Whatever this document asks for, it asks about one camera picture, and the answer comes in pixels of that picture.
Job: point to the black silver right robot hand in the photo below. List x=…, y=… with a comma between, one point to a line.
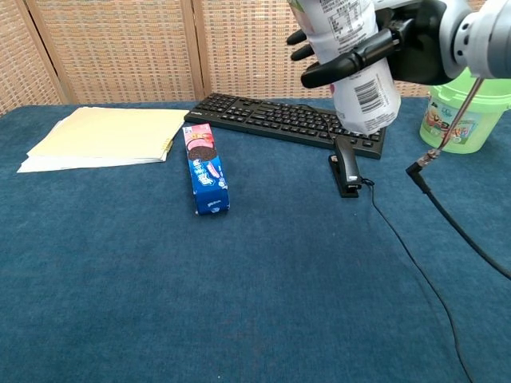
x=419, y=44

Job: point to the white bottle with yellow cap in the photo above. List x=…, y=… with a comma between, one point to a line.
x=359, y=72

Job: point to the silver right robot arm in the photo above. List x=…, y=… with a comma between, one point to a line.
x=487, y=36

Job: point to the green plastic bucket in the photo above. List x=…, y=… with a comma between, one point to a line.
x=463, y=119

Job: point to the black stapler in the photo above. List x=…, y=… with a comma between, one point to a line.
x=346, y=165

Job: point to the black computer keyboard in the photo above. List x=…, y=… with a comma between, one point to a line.
x=279, y=119

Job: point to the blue pink cookie box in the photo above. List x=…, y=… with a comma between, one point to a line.
x=205, y=167

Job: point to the woven bamboo folding screen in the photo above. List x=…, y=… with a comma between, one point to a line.
x=120, y=48

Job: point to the manila paper folder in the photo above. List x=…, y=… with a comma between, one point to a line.
x=112, y=131

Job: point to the blue table cloth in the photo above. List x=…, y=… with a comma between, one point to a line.
x=199, y=279

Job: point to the white paper sheets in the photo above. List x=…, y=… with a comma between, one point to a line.
x=80, y=165

